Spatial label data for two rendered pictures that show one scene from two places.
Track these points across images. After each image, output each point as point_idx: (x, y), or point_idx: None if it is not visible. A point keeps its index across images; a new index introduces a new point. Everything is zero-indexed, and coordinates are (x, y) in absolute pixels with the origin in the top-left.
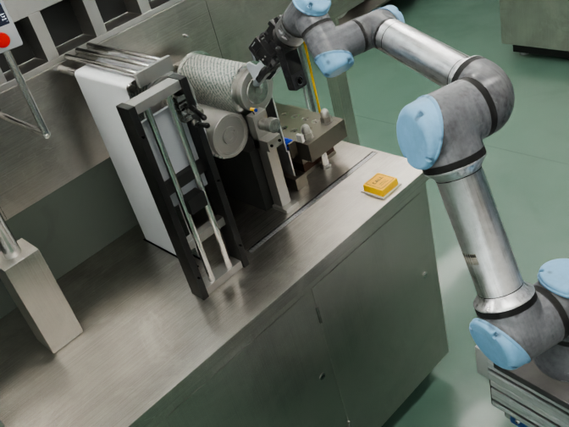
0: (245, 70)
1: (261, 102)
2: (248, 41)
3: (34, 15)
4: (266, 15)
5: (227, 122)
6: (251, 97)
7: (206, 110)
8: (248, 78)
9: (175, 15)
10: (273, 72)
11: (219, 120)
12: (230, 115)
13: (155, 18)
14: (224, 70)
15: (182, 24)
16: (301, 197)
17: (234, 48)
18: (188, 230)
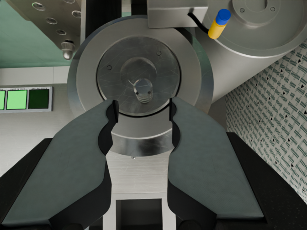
0: (150, 139)
1: (138, 38)
2: (50, 115)
3: None
4: (13, 133)
5: (253, 38)
6: (166, 65)
7: (230, 83)
8: (160, 121)
9: (135, 181)
10: (103, 135)
11: (284, 53)
12: (245, 49)
13: (161, 189)
14: None
15: (130, 169)
16: None
17: (73, 116)
18: None
